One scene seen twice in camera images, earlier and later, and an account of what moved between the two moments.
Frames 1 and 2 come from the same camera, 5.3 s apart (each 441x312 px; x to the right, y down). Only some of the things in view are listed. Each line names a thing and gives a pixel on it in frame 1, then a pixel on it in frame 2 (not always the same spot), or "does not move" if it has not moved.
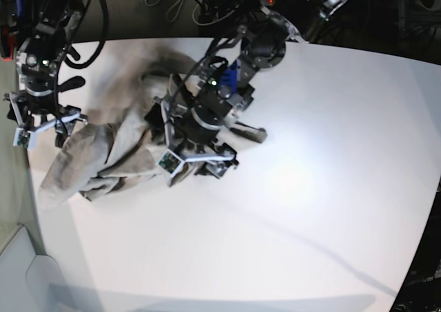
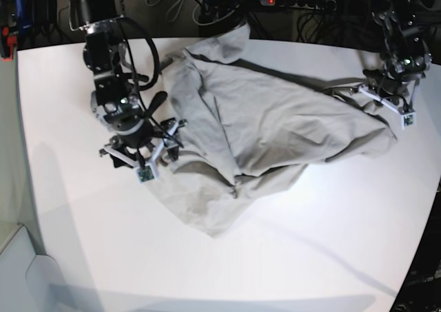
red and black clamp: (8, 41) does not move
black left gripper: (38, 102) -> (135, 129)
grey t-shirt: (119, 150) -> (247, 125)
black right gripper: (189, 119) -> (399, 76)
